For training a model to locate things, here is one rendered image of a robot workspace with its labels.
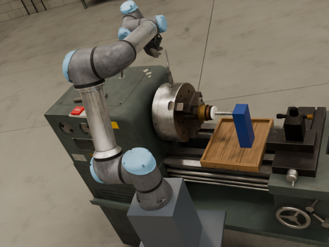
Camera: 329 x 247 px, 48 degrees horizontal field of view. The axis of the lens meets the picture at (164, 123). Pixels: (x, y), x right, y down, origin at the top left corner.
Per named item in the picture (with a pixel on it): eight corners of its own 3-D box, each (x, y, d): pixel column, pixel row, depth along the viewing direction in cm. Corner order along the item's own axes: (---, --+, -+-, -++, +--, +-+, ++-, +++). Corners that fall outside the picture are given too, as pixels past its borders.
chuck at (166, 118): (167, 153, 195) (151, 102, 179) (189, 119, 217) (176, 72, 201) (182, 154, 190) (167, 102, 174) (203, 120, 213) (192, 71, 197)
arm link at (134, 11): (116, 13, 165) (120, 0, 169) (128, 31, 173) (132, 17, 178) (131, 10, 162) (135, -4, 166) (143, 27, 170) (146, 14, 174)
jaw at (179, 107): (178, 115, 192) (168, 111, 182) (180, 106, 193) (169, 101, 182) (198, 116, 187) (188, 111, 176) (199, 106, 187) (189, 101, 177)
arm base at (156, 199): (167, 210, 143) (160, 194, 137) (133, 210, 148) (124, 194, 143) (176, 181, 154) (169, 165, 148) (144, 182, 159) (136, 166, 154)
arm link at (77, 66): (125, 189, 141) (89, 48, 124) (92, 189, 147) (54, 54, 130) (138, 175, 151) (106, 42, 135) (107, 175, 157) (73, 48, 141)
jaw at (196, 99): (182, 104, 195) (189, 88, 202) (185, 111, 198) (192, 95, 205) (201, 105, 190) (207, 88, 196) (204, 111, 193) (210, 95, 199)
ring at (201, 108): (191, 111, 185) (207, 111, 181) (197, 100, 191) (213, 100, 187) (195, 125, 191) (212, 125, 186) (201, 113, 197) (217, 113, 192)
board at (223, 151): (201, 166, 190) (199, 161, 187) (221, 122, 213) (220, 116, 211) (259, 172, 175) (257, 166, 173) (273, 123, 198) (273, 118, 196)
